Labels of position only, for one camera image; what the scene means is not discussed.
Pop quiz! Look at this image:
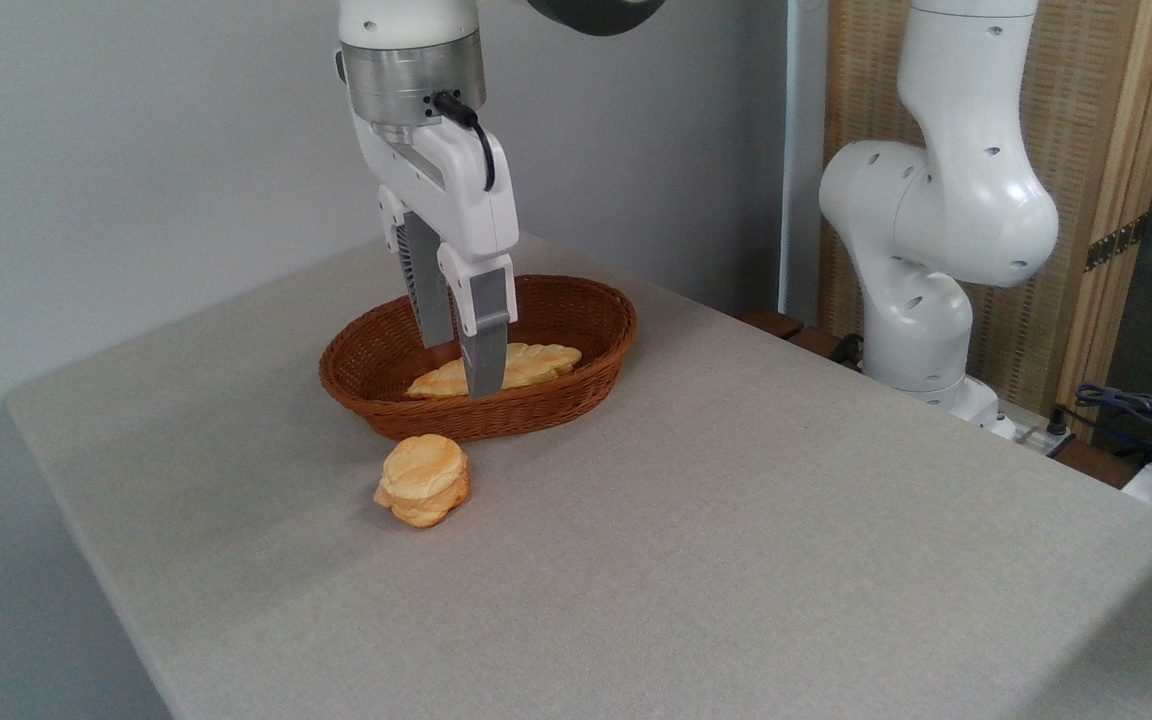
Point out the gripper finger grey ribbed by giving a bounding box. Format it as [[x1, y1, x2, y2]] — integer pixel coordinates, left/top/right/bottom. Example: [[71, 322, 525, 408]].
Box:
[[378, 186, 457, 350]]

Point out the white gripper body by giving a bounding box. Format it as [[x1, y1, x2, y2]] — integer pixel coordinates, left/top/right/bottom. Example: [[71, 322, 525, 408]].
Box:
[[351, 115, 521, 265]]

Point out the gripper finger with grey tip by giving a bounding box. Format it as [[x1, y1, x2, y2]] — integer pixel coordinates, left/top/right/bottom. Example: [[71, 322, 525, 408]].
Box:
[[437, 243, 519, 400]]

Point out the round layered bread roll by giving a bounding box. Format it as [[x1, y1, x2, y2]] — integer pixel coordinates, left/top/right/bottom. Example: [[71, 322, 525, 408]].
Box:
[[374, 434, 471, 529]]

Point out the long braided bread loaf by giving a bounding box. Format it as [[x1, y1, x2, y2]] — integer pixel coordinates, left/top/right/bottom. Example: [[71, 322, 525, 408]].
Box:
[[406, 343, 583, 400]]

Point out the brown wicker oval basket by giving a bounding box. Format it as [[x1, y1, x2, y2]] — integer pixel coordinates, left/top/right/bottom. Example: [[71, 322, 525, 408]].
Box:
[[319, 275, 637, 444]]

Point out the white vertical pole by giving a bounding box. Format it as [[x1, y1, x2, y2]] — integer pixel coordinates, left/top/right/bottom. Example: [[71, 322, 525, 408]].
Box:
[[779, 0, 829, 326]]

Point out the woven wooden folding screen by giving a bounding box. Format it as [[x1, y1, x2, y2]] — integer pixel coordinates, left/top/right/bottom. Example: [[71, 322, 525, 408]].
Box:
[[819, 0, 1152, 441]]

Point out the brass screen hinge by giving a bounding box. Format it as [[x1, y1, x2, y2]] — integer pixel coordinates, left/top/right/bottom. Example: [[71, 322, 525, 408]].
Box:
[[1084, 214, 1149, 273]]

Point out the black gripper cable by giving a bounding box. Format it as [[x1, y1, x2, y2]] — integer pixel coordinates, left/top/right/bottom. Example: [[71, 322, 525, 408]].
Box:
[[433, 92, 497, 192]]

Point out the blue and black cable bundle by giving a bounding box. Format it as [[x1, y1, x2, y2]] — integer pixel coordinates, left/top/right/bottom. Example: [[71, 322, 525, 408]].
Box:
[[1061, 383, 1152, 471]]

